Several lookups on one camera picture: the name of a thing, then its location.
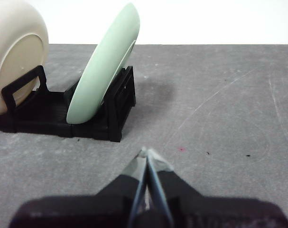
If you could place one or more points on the white plate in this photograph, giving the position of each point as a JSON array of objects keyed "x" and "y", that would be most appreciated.
[{"x": 15, "y": 47}]

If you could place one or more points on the green plate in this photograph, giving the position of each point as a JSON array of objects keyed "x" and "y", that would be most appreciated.
[{"x": 105, "y": 66}]

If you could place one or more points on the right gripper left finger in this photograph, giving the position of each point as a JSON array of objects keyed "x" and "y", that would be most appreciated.
[{"x": 86, "y": 211}]

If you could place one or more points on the black plate rack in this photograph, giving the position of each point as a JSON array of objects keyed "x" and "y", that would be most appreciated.
[{"x": 44, "y": 114}]

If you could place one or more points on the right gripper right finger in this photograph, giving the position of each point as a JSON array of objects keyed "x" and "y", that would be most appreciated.
[{"x": 217, "y": 213}]

